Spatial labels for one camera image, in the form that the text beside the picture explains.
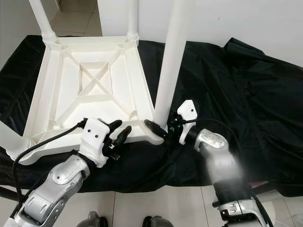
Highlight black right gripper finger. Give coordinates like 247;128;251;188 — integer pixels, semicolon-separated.
144;119;169;139

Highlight white plastic table top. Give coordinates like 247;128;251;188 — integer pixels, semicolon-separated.
7;35;166;165

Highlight white plastic table leg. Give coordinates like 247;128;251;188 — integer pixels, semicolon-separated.
0;122;25;160
152;0;196;127
29;0;58;44
127;0;140;41

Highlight grey right robot foot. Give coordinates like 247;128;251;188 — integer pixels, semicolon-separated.
143;216;173;227

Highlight black table cloth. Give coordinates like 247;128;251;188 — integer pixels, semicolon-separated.
0;35;303;197

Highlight black metal bar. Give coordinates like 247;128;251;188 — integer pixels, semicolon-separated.
249;181;277;194

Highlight black metal rod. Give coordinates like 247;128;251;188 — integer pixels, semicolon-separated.
0;187;22;199

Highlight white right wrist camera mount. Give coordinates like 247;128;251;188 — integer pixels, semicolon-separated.
176;99;198;145

